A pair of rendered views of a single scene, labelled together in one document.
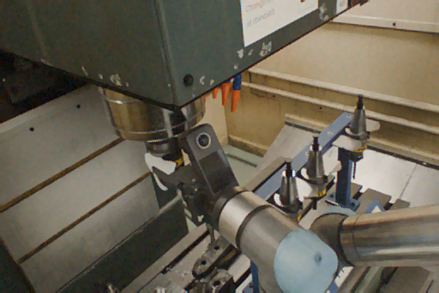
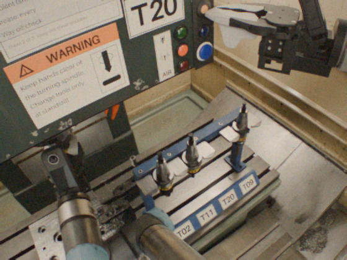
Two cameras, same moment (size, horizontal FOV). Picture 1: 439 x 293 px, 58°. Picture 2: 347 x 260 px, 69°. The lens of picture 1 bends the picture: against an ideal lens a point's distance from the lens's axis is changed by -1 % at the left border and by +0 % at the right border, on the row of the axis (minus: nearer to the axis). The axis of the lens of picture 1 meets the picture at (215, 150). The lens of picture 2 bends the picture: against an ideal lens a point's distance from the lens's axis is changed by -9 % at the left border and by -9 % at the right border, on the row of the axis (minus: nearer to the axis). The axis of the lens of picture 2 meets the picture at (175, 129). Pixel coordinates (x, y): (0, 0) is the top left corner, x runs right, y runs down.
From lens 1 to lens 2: 0.38 m
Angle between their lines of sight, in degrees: 16
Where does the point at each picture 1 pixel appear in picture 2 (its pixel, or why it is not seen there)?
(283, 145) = (220, 103)
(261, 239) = (65, 241)
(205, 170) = (54, 177)
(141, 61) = not seen: outside the picture
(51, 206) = not seen: hidden behind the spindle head
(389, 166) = (284, 138)
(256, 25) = (48, 113)
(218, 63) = (10, 144)
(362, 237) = (146, 247)
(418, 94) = (311, 95)
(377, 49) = not seen: hidden behind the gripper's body
